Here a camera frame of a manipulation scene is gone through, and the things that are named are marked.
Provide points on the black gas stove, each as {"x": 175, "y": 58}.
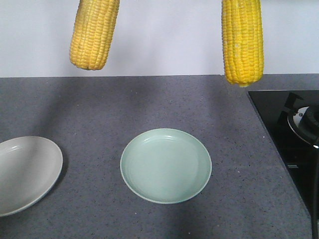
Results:
{"x": 292, "y": 120}

